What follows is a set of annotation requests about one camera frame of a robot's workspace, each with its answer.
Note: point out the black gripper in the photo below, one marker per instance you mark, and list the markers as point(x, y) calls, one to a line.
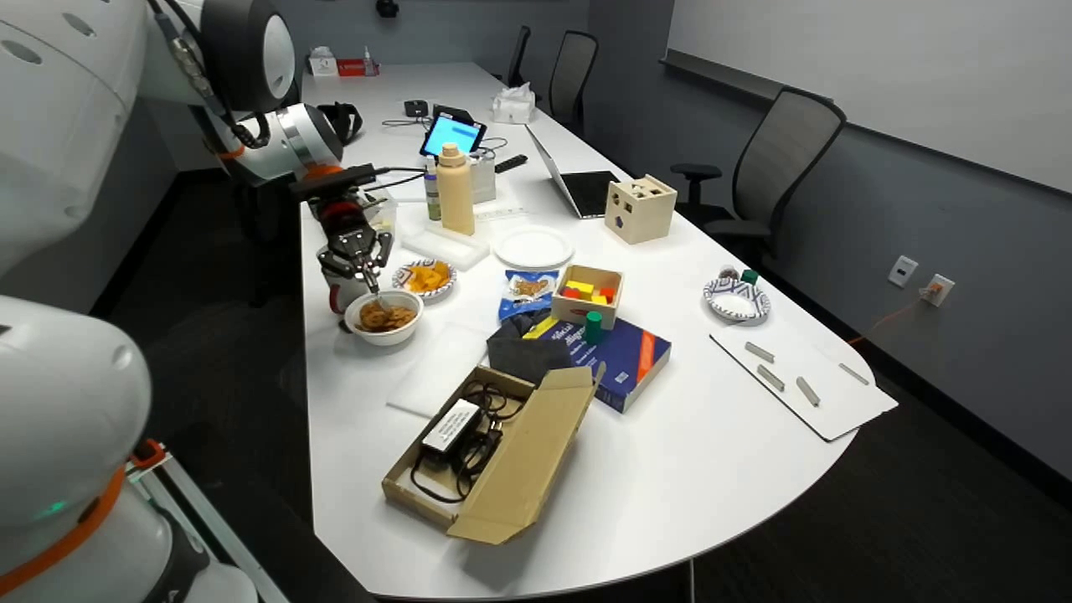
point(353, 228)

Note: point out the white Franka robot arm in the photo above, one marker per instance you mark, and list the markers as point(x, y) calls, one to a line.
point(67, 111)

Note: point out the white bowl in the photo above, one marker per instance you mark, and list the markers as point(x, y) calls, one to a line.
point(382, 338)

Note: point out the blue patterned paper bowl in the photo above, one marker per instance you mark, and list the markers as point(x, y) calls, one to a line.
point(425, 297)

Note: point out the white mug red print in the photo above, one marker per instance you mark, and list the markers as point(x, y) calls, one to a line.
point(339, 304)

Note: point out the brown pretzel crisps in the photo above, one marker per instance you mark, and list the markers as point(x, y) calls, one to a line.
point(389, 318)

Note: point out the orange snack pieces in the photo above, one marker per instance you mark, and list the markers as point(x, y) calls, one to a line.
point(426, 275)

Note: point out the clear plastic bin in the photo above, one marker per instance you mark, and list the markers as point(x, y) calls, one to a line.
point(402, 211)

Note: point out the white foam tray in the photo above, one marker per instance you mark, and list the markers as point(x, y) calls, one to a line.
point(443, 246)

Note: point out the small spray bottle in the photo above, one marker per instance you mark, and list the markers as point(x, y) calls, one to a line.
point(430, 196)

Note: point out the beige plastic bottle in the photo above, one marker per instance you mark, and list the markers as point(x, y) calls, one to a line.
point(453, 196)

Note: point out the black headset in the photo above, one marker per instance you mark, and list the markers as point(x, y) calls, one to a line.
point(339, 123)

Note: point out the black tablet lit screen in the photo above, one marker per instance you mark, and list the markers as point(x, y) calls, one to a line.
point(453, 137)

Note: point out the blue pretzel snack bag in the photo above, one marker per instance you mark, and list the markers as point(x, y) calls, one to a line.
point(529, 292)

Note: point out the black power adapter white label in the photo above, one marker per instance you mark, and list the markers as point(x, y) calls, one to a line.
point(452, 423)

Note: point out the small black device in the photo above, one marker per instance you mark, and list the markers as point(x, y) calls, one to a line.
point(418, 109)

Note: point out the white paper plate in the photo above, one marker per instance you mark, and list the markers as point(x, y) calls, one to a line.
point(534, 249)

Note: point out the black cloth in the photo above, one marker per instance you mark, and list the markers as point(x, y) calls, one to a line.
point(523, 358)

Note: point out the black remote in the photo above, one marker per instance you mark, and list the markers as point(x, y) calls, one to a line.
point(512, 161)

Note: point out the small red box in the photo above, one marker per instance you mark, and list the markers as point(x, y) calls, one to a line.
point(358, 67)

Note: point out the small white box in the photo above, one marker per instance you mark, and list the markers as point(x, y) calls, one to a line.
point(322, 63)

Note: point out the grey laptop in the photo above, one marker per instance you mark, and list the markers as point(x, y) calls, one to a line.
point(553, 170)

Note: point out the crumpled white plastic bag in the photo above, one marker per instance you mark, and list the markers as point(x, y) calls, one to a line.
point(514, 105)

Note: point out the small wooden box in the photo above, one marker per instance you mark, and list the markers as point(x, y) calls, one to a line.
point(589, 312)

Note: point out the green toy block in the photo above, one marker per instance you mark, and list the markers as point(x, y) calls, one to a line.
point(595, 328)

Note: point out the open cardboard box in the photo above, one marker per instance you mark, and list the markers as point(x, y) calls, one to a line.
point(523, 471)

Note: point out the black mesh office chair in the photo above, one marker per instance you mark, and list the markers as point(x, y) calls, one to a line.
point(521, 54)
point(781, 152)
point(576, 67)

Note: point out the colourful game box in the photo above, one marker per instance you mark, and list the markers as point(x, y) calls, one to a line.
point(624, 364)

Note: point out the wooden shape sorter cube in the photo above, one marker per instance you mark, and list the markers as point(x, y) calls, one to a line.
point(641, 210)

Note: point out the flat white board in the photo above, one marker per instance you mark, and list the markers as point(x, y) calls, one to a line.
point(826, 419)

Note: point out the black dome camera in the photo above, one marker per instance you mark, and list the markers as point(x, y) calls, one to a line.
point(387, 9)

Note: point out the grey robot mount frame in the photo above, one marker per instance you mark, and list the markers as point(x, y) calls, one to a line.
point(213, 539)

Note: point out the white wall outlet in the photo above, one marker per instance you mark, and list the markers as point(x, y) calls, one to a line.
point(903, 270)
point(935, 291)

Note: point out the wall whiteboard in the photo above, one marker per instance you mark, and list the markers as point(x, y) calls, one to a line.
point(892, 67)

